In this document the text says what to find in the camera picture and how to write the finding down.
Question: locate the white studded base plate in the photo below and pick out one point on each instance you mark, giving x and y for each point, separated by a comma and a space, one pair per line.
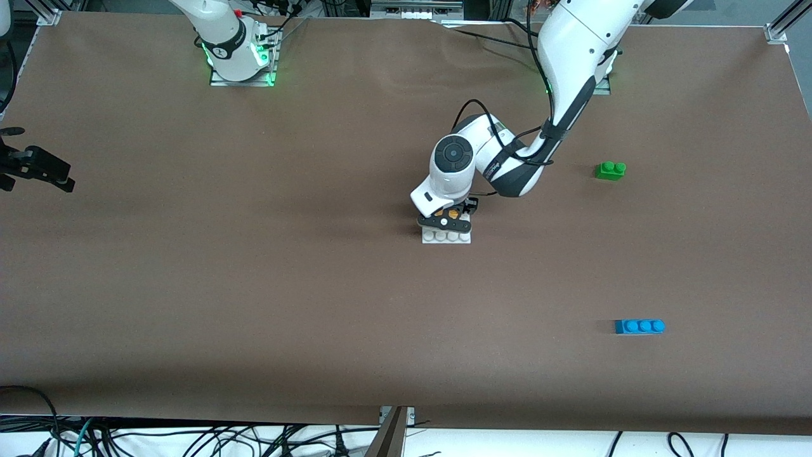
447, 238

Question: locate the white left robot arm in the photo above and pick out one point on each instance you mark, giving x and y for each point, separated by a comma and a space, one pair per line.
571, 51

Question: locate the green two-stud block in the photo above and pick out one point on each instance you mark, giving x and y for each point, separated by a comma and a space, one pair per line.
610, 171

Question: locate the blue three-stud block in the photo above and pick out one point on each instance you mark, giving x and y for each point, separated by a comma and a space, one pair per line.
639, 327

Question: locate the brown paper table cover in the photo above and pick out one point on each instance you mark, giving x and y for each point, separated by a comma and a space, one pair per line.
380, 317

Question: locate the grey power strip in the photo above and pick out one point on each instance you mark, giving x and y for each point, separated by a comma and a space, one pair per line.
412, 13

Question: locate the orange object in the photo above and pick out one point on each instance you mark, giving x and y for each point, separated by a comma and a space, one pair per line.
539, 5

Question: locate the aluminium table edge profile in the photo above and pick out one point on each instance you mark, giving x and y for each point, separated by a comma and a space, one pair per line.
390, 438

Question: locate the aluminium frame profile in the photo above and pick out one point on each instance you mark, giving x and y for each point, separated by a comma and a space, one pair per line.
47, 14

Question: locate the aluminium corner bracket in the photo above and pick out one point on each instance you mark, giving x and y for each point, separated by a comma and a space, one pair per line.
777, 33

